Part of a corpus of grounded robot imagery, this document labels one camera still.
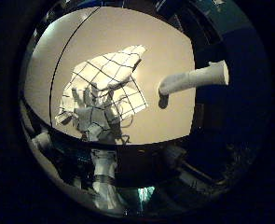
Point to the white cloth with black grid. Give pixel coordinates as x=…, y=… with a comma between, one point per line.
x=112, y=70

